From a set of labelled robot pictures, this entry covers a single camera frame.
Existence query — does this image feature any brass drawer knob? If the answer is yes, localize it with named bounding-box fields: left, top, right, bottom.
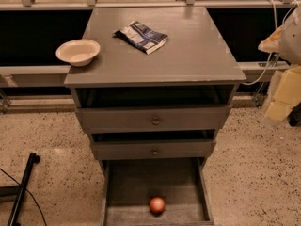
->
left=151, top=150, right=158, bottom=156
left=152, top=117, right=160, bottom=125

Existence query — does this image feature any white paper bowl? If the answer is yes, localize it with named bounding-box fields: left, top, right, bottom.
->
left=55, top=39, right=101, bottom=67

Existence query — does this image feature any blue white chip bag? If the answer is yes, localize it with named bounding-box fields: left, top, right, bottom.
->
left=114, top=21, right=168, bottom=55

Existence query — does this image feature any grey metal railing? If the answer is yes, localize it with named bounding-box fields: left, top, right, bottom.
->
left=0, top=0, right=301, bottom=115

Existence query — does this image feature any brass middle drawer knob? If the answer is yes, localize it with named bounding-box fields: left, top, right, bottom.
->
left=151, top=150, right=158, bottom=156

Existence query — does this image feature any black metal stand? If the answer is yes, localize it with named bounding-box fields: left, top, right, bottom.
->
left=0, top=153, right=40, bottom=226

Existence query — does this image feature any brass top drawer knob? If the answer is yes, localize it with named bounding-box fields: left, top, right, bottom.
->
left=152, top=117, right=160, bottom=125

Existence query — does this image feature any black floor cable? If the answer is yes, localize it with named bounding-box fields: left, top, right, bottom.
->
left=0, top=168, right=48, bottom=226

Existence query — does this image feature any white hanging cable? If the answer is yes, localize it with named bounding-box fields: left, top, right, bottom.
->
left=241, top=0, right=301, bottom=87

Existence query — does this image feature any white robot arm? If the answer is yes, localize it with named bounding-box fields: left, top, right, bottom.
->
left=258, top=6, right=301, bottom=121

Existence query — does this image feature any grey top drawer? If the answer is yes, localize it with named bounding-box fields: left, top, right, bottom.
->
left=76, top=105, right=231, bottom=134

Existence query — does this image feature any red apple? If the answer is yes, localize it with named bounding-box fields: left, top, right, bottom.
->
left=149, top=197, right=166, bottom=214

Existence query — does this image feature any grey wooden drawer cabinet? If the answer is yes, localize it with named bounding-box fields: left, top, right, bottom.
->
left=63, top=6, right=247, bottom=226

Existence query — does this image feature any grey middle drawer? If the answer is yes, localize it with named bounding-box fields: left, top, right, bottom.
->
left=91, top=139, right=216, bottom=160

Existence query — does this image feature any grey open bottom drawer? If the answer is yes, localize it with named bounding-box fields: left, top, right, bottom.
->
left=100, top=158, right=214, bottom=226

